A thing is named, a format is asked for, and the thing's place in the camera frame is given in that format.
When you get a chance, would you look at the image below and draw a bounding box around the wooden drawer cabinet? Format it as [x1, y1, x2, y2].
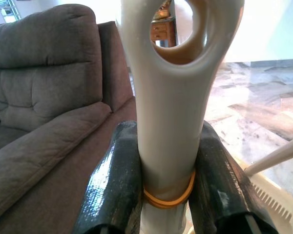
[150, 16, 177, 48]

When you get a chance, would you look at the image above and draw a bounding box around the orange rubber band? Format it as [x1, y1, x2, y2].
[143, 170, 197, 210]

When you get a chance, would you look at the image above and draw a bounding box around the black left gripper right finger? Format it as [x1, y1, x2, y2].
[188, 120, 280, 234]

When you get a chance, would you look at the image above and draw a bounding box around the beige long-handled dustpan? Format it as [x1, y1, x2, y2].
[231, 140, 293, 234]

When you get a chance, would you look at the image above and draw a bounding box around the wooden broom with white grip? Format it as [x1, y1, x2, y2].
[115, 0, 245, 234]

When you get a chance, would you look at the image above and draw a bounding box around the window with grille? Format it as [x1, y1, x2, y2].
[0, 0, 23, 22]

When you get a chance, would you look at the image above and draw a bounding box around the grey brown fabric sofa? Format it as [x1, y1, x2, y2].
[0, 3, 138, 234]

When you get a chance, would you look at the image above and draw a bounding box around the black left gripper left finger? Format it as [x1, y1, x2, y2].
[73, 120, 145, 234]

